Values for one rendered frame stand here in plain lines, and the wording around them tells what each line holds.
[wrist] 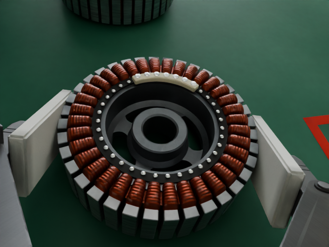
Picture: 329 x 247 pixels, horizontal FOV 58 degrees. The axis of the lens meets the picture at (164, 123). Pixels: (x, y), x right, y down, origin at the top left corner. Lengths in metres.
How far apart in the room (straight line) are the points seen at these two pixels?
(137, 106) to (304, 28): 0.21
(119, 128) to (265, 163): 0.09
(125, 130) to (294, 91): 0.15
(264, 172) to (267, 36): 0.18
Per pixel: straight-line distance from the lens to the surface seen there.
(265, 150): 0.16
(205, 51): 0.27
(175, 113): 0.18
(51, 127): 0.16
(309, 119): 0.25
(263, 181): 0.16
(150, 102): 0.20
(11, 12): 0.32
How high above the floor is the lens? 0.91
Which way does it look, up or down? 52 degrees down
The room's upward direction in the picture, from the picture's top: 10 degrees clockwise
